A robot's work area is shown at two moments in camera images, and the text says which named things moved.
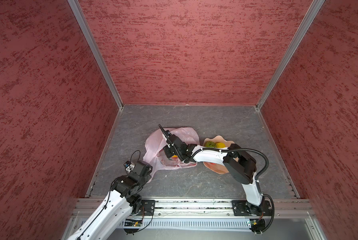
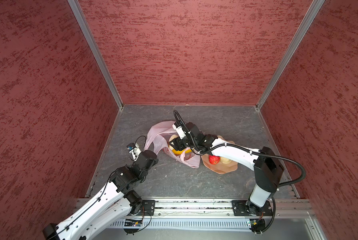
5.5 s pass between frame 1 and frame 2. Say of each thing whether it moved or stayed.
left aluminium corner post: stayed
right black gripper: moved
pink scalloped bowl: stayed
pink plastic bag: moved
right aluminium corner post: stayed
